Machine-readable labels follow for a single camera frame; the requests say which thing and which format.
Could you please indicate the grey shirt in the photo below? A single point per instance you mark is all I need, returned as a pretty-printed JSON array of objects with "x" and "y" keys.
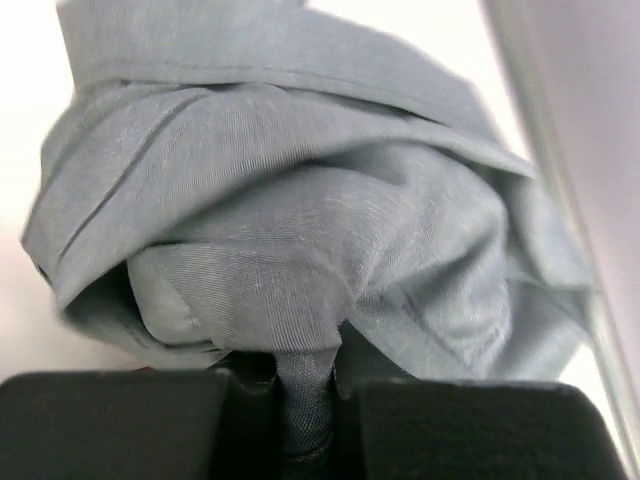
[{"x": 250, "y": 175}]

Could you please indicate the right aluminium frame post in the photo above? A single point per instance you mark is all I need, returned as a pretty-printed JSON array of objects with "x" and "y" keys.
[{"x": 574, "y": 67}]

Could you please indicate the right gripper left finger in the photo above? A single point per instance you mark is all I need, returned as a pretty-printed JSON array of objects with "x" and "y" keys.
[{"x": 131, "y": 425}]

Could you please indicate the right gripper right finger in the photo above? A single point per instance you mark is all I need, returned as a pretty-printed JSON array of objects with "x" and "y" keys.
[{"x": 410, "y": 429}]

